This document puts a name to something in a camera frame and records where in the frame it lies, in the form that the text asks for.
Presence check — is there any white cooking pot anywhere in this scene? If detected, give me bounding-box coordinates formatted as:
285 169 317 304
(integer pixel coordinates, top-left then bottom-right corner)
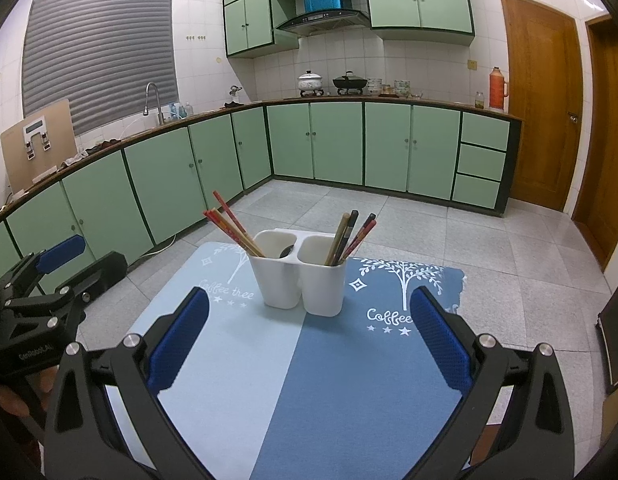
297 71 324 97

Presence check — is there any white power cord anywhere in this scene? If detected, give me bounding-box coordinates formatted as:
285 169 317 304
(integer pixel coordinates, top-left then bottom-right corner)
139 232 177 259

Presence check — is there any black range hood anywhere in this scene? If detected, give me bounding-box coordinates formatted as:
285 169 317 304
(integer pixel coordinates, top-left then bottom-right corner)
275 9 371 37

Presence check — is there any black chopstick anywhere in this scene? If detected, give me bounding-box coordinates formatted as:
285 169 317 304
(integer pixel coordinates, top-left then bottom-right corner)
331 210 360 266
339 213 374 262

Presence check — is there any white two-compartment utensil holder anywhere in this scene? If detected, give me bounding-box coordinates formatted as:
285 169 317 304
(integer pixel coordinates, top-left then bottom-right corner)
246 228 348 318

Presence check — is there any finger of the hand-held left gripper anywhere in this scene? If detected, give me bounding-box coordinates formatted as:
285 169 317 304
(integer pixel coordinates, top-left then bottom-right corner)
0 234 87 306
54 251 129 307

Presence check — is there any light blue printed mat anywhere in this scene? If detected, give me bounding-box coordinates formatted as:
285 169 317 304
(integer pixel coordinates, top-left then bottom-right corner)
106 241 310 480

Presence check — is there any grey window blind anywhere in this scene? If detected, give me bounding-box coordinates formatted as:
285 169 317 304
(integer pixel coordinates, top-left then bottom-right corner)
22 0 180 137

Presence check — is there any person's left hand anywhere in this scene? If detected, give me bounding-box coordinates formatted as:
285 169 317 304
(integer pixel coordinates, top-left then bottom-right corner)
0 365 60 418

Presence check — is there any wooden door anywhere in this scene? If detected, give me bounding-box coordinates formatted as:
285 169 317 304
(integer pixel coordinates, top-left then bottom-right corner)
571 14 618 273
499 0 584 213

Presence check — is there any green base cabinet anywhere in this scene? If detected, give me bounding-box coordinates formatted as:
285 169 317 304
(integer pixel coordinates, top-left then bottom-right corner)
0 105 274 306
264 99 524 218

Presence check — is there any black wok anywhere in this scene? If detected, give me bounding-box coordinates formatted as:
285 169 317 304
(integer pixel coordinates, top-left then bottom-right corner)
332 71 367 95

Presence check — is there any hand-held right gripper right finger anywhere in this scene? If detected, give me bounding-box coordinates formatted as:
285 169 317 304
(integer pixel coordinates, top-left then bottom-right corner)
406 286 576 480

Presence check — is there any plain wooden chopstick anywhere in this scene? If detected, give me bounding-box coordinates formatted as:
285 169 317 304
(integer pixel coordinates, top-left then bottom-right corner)
324 212 349 267
327 213 352 267

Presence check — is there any orange thermos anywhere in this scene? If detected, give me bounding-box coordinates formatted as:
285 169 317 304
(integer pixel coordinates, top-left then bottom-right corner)
489 66 510 112

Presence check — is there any metal kitchen faucet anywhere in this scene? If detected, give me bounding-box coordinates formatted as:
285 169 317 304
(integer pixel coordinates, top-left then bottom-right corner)
143 82 166 126

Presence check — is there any cardboard with scale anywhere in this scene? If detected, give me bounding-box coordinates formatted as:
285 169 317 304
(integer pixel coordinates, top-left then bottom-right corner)
0 98 79 193

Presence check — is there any green drawer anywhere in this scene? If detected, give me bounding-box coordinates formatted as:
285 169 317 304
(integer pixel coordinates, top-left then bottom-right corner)
460 111 510 152
455 144 507 182
451 174 502 209

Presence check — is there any green wall cabinet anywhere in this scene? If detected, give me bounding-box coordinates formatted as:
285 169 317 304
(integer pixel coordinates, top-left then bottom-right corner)
362 0 476 43
222 0 300 58

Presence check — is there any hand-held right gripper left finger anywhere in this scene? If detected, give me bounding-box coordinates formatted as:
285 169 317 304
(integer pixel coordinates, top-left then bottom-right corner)
43 286 225 480

